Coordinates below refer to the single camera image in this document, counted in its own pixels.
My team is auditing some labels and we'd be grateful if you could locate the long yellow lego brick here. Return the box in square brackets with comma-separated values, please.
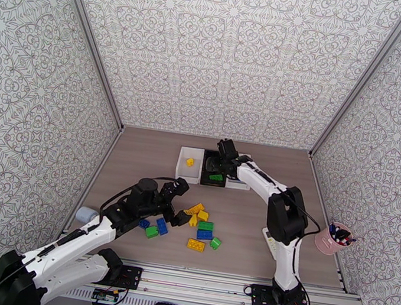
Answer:
[182, 200, 206, 219]
[186, 238, 207, 254]

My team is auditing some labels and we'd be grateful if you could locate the black plastic bin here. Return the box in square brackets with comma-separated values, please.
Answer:
[198, 148, 231, 189]

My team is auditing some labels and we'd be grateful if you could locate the white plastic bin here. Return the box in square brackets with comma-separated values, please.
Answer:
[223, 151, 256, 192]
[174, 145, 206, 186]

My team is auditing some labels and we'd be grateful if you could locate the grey blue cylinder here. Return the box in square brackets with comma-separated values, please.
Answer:
[75, 205, 99, 225]

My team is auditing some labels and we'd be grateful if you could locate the white remote control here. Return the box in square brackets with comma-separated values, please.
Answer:
[258, 226, 282, 261]

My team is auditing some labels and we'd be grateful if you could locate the pink pen cup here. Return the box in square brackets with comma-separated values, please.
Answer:
[312, 219, 358, 259]

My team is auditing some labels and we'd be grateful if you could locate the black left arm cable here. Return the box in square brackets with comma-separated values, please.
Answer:
[0, 153, 179, 305]

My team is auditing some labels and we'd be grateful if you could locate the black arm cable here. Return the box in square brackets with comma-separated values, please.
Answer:
[0, 153, 179, 305]
[235, 168, 328, 305]

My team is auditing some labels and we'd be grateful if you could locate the aluminium table edge rail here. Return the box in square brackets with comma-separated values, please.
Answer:
[290, 153, 369, 295]
[59, 120, 126, 248]

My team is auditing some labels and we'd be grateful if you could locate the aluminium mounting rail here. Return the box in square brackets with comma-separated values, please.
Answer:
[51, 248, 370, 305]

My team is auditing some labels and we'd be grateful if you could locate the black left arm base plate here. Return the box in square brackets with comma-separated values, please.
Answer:
[92, 261, 143, 291]

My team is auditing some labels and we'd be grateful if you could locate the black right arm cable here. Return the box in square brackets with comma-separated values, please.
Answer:
[235, 168, 328, 305]

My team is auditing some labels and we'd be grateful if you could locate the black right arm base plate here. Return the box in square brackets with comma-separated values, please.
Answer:
[249, 283, 312, 305]

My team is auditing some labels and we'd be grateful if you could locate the aluminium frame post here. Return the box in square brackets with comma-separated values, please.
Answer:
[30, 0, 144, 134]
[308, 0, 401, 172]

